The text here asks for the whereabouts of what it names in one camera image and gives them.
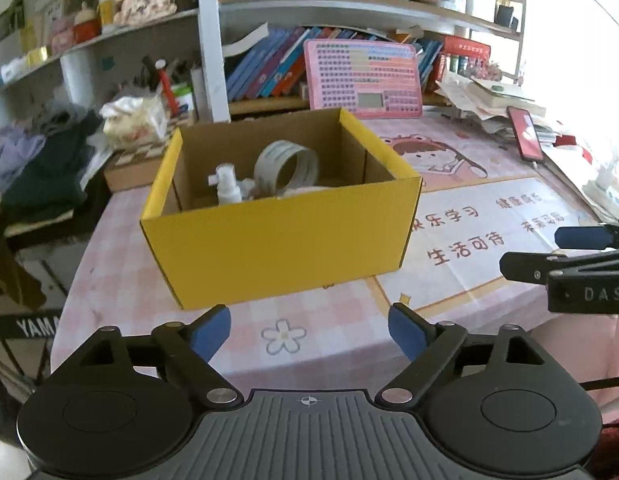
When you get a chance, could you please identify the wooden chequered box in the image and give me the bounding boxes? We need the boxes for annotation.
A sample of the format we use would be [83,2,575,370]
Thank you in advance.
[104,130,181,192]

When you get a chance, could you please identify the blue leaning books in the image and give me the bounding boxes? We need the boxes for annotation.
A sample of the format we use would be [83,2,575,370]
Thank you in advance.
[414,39,444,92]

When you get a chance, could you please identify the grey tape roll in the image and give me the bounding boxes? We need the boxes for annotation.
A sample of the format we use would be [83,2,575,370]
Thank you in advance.
[254,141,320,197]

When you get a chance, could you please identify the green and white box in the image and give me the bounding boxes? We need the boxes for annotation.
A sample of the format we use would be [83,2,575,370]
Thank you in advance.
[172,85,196,117]

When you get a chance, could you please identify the pink toy keyboard tablet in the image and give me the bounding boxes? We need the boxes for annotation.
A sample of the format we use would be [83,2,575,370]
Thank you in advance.
[304,39,423,120]

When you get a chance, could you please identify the pile of clothes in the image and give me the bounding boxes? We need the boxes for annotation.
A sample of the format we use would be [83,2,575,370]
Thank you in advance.
[0,110,110,223]

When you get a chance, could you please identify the stack of papers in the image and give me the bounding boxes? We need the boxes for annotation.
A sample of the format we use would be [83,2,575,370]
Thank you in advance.
[434,72,547,136]

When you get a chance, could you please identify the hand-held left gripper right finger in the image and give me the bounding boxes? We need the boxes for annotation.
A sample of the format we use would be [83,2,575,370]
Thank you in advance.
[375,303,567,408]

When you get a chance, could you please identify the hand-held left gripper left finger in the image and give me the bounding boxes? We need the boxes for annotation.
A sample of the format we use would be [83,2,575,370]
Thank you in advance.
[54,304,244,409]

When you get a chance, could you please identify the long red box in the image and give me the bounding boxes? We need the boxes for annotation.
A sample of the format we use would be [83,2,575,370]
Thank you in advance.
[442,35,491,57]

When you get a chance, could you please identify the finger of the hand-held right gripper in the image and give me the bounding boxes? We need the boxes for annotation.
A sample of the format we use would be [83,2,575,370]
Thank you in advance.
[555,219,619,250]
[500,247,619,286]

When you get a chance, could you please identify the row of slanted books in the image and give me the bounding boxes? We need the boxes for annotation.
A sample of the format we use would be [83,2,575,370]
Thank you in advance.
[224,27,310,102]

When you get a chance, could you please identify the purple cloth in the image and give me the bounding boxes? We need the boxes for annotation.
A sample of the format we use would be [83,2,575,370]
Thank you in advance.
[0,127,46,201]

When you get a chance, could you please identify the white pen holders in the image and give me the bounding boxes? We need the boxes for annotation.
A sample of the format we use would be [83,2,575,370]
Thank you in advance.
[439,0,497,22]

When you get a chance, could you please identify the white spray bottle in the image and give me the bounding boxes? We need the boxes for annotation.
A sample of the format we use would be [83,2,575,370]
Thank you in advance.
[208,162,242,206]

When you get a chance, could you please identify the red phone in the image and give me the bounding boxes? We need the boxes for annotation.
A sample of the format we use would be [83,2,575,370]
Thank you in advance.
[507,106,545,163]

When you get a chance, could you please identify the small red box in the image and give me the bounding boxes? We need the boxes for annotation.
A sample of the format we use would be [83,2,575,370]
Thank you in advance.
[72,2,103,43]

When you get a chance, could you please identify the crumpled white plastic bag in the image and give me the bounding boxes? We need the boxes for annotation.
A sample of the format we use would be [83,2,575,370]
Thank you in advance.
[100,95,170,151]

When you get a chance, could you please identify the pink garment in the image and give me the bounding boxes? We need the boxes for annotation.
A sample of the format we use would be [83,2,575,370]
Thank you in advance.
[537,312,619,431]

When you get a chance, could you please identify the white charger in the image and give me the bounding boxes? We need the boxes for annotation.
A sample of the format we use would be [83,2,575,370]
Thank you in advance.
[582,160,619,202]

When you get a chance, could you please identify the white shelf unit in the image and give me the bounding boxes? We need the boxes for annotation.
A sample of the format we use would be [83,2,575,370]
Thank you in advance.
[0,0,527,126]

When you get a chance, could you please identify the dark picture frame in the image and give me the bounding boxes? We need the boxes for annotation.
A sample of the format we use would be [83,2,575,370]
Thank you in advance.
[0,0,26,47]

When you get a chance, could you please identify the yellow cardboard box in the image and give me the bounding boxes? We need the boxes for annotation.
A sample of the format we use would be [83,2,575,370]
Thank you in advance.
[140,107,423,310]

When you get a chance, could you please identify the grey cloth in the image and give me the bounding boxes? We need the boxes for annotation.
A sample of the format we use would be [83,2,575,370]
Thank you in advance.
[37,102,90,133]

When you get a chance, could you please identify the red-handled tool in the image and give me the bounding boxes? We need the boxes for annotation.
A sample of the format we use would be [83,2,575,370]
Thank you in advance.
[142,57,180,116]

